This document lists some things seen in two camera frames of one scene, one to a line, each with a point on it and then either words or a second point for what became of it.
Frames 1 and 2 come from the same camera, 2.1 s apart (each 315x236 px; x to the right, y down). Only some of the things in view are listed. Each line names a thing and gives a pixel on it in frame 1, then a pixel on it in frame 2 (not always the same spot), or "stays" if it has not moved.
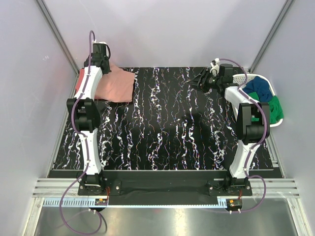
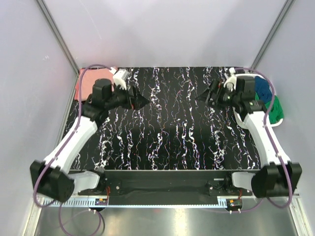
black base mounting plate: [165, 185] stays
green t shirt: [276, 111] stays
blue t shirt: [261, 87] stays
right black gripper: [197, 82] -> [217, 88]
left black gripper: [107, 71] -> [136, 102]
